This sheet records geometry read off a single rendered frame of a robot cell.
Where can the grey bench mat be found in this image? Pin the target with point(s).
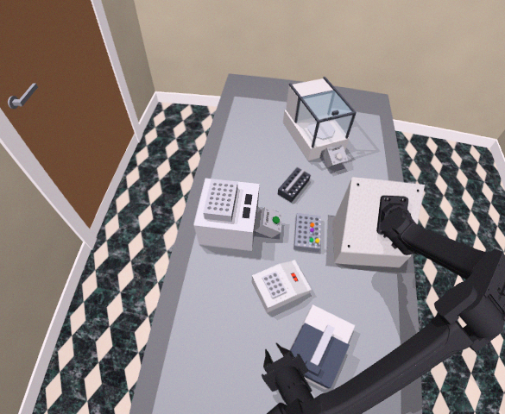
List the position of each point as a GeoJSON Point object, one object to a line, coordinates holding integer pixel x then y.
{"type": "Point", "coordinates": [215, 355]}

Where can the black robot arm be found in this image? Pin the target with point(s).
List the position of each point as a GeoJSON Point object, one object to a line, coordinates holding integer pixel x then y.
{"type": "Point", "coordinates": [479, 301]}

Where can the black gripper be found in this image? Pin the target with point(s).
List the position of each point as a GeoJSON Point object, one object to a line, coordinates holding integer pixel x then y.
{"type": "Point", "coordinates": [284, 371]}

